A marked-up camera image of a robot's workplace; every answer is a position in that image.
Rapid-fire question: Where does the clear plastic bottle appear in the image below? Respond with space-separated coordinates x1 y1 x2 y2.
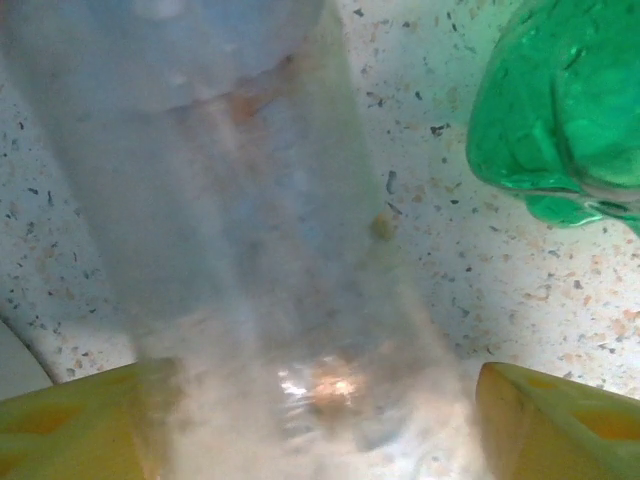
0 0 506 480

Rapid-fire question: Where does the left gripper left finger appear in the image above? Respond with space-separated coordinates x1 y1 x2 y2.
0 357 182 480

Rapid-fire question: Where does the green Sprite bottle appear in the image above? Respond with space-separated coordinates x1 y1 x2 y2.
464 0 640 231

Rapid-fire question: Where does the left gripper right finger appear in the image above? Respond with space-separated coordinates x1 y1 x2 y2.
474 362 640 480

